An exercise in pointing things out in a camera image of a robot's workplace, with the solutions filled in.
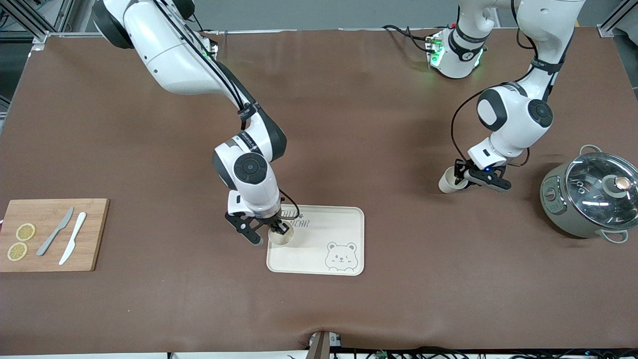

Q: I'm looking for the white plastic cup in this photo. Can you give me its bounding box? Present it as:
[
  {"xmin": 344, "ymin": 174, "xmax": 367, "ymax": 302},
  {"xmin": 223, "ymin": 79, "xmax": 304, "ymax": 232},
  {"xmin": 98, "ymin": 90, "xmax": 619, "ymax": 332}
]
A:
[
  {"xmin": 269, "ymin": 227, "xmax": 295, "ymax": 247},
  {"xmin": 438, "ymin": 167, "xmax": 469, "ymax": 194}
]

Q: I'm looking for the cream bear print tray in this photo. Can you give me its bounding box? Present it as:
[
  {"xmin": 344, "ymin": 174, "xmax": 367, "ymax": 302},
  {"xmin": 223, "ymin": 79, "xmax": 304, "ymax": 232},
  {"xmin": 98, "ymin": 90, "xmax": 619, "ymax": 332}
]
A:
[{"xmin": 266, "ymin": 204, "xmax": 365, "ymax": 276}]

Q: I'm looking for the grey electric pot glass lid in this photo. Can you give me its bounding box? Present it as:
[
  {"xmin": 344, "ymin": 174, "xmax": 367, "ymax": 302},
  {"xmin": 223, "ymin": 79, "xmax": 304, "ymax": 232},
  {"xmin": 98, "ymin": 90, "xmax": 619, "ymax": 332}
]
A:
[{"xmin": 540, "ymin": 145, "xmax": 638, "ymax": 245}]

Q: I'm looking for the brown table mat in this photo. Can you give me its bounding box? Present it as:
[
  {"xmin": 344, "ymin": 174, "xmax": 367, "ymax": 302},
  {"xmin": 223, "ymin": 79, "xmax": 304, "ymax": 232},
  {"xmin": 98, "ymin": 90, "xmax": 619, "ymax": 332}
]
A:
[{"xmin": 0, "ymin": 27, "xmax": 638, "ymax": 356}]

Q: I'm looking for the wooden cutting board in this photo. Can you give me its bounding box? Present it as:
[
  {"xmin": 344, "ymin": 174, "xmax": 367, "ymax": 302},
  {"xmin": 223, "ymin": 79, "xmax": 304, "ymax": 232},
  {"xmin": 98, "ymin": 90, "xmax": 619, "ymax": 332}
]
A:
[{"xmin": 0, "ymin": 198, "xmax": 110, "ymax": 273}]

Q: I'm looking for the white plastic knife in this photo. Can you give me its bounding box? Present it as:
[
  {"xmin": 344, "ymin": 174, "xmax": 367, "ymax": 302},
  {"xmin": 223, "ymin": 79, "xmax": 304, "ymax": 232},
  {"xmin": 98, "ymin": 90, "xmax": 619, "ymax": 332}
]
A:
[{"xmin": 59, "ymin": 212, "xmax": 87, "ymax": 266}]

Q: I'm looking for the grey plastic knife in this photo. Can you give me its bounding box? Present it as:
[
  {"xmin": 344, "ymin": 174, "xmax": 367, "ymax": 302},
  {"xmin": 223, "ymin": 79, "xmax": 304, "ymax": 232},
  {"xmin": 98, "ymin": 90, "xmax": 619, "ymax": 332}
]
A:
[{"xmin": 36, "ymin": 207, "xmax": 75, "ymax": 257}]

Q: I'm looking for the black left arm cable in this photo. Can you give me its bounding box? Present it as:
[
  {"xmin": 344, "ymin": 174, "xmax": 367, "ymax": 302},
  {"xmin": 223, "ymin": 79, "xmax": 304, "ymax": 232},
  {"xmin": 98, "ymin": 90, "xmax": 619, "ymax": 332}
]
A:
[{"xmin": 450, "ymin": 80, "xmax": 524, "ymax": 165}]

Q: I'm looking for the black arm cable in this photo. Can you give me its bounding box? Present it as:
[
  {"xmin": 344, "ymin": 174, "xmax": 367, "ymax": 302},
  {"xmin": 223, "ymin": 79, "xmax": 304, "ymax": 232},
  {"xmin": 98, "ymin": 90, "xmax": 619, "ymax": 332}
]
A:
[
  {"xmin": 450, "ymin": 80, "xmax": 524, "ymax": 165},
  {"xmin": 150, "ymin": 0, "xmax": 301, "ymax": 220}
]

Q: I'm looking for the table edge bracket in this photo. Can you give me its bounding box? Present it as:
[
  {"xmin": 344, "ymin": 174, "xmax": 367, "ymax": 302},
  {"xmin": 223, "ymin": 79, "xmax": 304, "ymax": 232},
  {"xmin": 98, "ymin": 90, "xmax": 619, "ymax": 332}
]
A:
[{"xmin": 308, "ymin": 331, "xmax": 342, "ymax": 359}]

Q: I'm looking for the black base cable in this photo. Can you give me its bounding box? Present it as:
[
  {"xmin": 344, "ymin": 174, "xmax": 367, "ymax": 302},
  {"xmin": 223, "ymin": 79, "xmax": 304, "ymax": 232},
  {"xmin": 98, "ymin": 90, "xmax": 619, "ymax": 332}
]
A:
[
  {"xmin": 382, "ymin": 24, "xmax": 439, "ymax": 53},
  {"xmin": 192, "ymin": 15, "xmax": 220, "ymax": 50}
]

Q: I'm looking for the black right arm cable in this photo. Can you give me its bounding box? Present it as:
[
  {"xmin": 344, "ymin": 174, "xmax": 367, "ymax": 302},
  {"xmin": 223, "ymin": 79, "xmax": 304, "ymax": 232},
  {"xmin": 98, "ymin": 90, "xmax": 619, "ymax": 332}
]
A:
[{"xmin": 150, "ymin": 0, "xmax": 301, "ymax": 220}]

